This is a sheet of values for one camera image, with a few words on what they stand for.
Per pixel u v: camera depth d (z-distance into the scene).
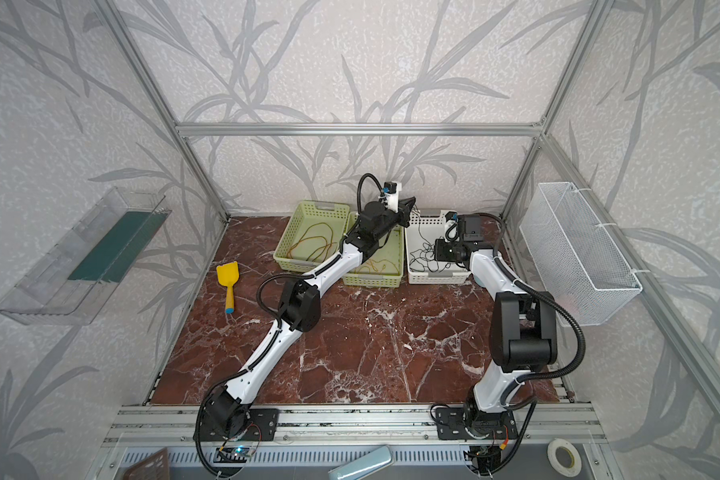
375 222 0.82
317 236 1.16
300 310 0.69
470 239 0.73
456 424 0.73
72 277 0.64
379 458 0.64
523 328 0.49
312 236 1.16
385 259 1.06
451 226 0.84
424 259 1.06
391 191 0.85
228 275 1.02
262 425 0.74
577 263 0.63
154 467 0.69
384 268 1.03
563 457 0.69
